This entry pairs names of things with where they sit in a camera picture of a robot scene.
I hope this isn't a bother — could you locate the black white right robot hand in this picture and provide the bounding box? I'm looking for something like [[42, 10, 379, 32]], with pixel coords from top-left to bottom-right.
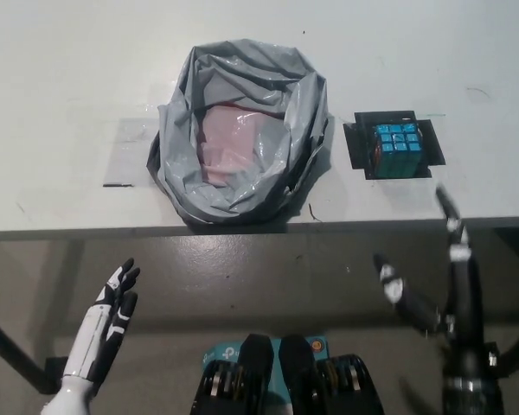
[[373, 183, 498, 382]]

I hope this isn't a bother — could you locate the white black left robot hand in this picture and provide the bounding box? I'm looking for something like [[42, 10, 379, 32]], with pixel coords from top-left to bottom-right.
[[63, 258, 142, 385]]

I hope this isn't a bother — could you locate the rubik's cube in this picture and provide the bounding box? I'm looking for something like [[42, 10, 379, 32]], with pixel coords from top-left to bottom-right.
[[370, 123, 426, 178]]

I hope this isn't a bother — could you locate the grey plastic bag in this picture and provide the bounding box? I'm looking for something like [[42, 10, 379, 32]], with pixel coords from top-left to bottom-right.
[[145, 40, 331, 226]]

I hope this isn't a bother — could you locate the black table foot plate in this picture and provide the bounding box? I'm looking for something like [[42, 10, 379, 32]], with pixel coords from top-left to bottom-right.
[[44, 354, 70, 395]]

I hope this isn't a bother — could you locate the teal cardboard box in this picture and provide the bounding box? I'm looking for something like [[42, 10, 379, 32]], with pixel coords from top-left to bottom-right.
[[200, 333, 330, 415]]

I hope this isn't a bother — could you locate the left robot body block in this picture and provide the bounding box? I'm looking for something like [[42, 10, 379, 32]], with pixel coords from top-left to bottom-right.
[[189, 333, 275, 415]]

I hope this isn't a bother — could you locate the clear tape patch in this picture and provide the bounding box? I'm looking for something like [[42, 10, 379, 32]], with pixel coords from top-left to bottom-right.
[[102, 115, 161, 188]]

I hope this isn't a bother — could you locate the black tape square marker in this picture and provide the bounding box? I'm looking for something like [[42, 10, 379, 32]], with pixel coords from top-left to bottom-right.
[[343, 110, 447, 179]]

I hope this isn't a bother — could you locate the pink flat item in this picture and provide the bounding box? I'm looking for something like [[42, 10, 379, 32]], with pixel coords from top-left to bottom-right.
[[200, 102, 264, 185]]

